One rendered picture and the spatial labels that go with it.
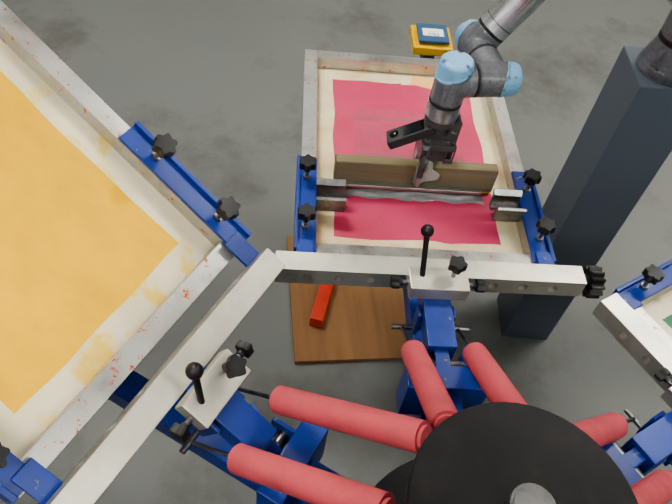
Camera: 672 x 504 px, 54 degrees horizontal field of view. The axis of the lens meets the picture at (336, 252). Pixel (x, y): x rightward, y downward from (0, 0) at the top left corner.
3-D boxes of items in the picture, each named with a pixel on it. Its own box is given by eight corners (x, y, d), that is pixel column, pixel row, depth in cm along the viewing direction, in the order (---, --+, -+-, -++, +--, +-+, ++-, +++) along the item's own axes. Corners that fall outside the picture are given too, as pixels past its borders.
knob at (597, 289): (564, 277, 153) (576, 257, 147) (587, 278, 153) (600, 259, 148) (571, 304, 148) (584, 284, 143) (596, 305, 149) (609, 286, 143)
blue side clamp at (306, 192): (296, 174, 171) (297, 154, 166) (315, 175, 171) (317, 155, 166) (292, 266, 152) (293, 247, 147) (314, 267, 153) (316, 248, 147)
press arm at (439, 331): (416, 289, 145) (420, 276, 141) (442, 290, 146) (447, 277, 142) (423, 358, 134) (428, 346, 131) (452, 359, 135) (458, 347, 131)
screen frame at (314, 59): (304, 59, 200) (305, 48, 197) (491, 73, 205) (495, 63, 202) (297, 264, 151) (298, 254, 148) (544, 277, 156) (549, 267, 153)
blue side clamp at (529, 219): (504, 187, 175) (512, 168, 170) (522, 188, 176) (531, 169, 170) (526, 277, 157) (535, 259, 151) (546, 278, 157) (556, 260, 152)
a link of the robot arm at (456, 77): (484, 69, 137) (446, 70, 136) (469, 111, 146) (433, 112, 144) (472, 47, 142) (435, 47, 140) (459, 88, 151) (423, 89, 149)
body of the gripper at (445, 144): (450, 167, 158) (464, 128, 149) (415, 164, 157) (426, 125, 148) (447, 145, 163) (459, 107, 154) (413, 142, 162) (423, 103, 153)
